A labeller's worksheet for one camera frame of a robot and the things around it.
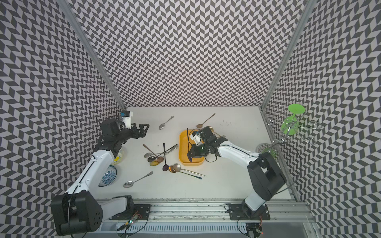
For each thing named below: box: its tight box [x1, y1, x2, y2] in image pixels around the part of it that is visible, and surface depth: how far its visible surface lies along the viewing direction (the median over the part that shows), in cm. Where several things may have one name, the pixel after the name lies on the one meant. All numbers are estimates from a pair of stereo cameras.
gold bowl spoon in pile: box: [149, 159, 160, 167], surface depth 91 cm
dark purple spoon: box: [162, 142, 170, 172], surface depth 91 cm
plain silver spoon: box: [123, 171, 154, 188], surface depth 84 cm
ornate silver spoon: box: [158, 115, 175, 130], surface depth 109 cm
